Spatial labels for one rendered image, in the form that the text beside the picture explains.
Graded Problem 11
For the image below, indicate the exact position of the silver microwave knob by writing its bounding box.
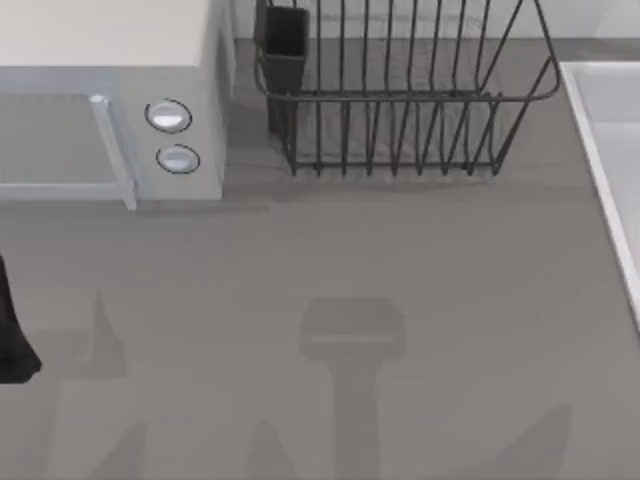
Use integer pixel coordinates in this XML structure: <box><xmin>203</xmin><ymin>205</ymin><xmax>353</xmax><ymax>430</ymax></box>
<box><xmin>154</xmin><ymin>143</ymin><xmax>202</xmax><ymax>176</ymax></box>
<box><xmin>143</xmin><ymin>97</ymin><xmax>194</xmax><ymax>135</ymax></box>

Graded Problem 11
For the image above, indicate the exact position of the black cutlery holder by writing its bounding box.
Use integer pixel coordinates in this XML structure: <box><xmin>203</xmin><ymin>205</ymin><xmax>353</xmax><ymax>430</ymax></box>
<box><xmin>253</xmin><ymin>0</ymin><xmax>311</xmax><ymax>135</ymax></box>

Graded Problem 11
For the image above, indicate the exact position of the microwave oven door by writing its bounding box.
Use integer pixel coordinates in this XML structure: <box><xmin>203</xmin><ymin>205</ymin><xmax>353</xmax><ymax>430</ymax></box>
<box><xmin>0</xmin><ymin>92</ymin><xmax>139</xmax><ymax>211</ymax></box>

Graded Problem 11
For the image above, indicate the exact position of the pale microwave oven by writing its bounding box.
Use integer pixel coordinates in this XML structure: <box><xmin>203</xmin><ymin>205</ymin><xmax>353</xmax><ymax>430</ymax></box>
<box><xmin>0</xmin><ymin>0</ymin><xmax>236</xmax><ymax>211</ymax></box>

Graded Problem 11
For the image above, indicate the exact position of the black wire dish rack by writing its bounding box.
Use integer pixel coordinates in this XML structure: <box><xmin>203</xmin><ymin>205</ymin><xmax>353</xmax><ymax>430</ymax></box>
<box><xmin>252</xmin><ymin>0</ymin><xmax>561</xmax><ymax>178</ymax></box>

